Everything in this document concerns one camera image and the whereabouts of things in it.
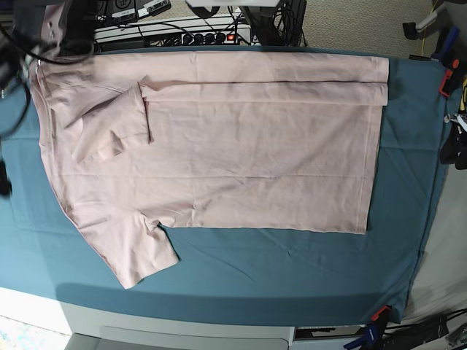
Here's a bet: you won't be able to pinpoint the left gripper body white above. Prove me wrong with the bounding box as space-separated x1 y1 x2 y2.
444 113 467 132

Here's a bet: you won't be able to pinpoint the pink T-shirt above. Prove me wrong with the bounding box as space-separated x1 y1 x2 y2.
29 51 390 289

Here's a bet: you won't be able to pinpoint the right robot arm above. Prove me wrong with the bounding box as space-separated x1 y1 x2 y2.
1 1 98 141

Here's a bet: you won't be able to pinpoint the orange clamp top right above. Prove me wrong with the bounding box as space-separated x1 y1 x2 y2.
439 59 460 98

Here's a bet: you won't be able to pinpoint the black power strip bottom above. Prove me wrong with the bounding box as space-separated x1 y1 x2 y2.
375 315 449 350

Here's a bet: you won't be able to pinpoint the teal table cloth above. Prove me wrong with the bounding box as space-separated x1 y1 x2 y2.
1 58 458 326

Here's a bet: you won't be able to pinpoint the orange blue clamp bottom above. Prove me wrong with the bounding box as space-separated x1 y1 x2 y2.
344 305 392 350

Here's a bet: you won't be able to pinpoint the white power strip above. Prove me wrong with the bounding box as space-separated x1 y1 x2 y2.
94 12 253 44

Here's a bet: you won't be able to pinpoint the grey drawer cabinet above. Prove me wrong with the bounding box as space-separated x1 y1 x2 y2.
60 302 293 349

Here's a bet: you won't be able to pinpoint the yellow handled pliers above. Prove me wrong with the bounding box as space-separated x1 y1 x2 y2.
459 79 467 114

